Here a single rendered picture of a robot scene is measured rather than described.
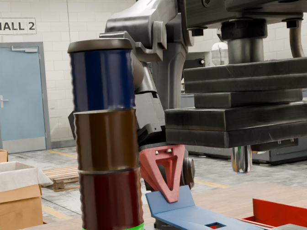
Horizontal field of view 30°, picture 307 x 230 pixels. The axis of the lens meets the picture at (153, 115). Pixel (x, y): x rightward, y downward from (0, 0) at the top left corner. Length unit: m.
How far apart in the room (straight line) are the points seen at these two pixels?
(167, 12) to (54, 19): 11.13
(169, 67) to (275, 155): 6.60
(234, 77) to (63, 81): 11.51
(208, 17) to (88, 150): 0.29
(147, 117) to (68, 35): 11.41
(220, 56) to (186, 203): 7.97
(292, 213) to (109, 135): 0.66
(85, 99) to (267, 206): 0.70
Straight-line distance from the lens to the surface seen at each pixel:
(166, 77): 1.04
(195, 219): 0.74
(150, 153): 0.77
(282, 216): 0.98
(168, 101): 1.02
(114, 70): 0.33
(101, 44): 0.33
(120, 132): 0.33
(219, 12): 0.58
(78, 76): 0.33
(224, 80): 0.58
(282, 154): 7.69
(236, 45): 0.60
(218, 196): 1.35
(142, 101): 0.78
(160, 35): 0.83
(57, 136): 12.01
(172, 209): 0.78
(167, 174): 0.81
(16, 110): 11.71
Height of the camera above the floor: 1.17
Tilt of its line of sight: 3 degrees down
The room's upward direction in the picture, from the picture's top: 4 degrees counter-clockwise
